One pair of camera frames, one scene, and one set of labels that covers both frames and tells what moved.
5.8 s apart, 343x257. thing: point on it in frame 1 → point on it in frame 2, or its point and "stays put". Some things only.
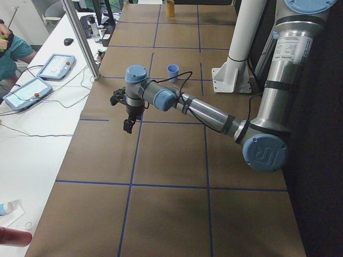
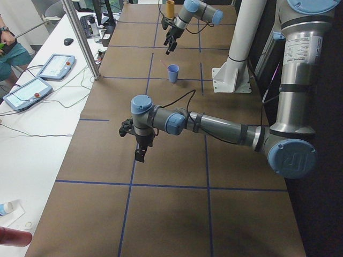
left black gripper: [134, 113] → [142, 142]
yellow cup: [170, 8] stays put
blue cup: [173, 70] stays put
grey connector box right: [101, 54] stays put
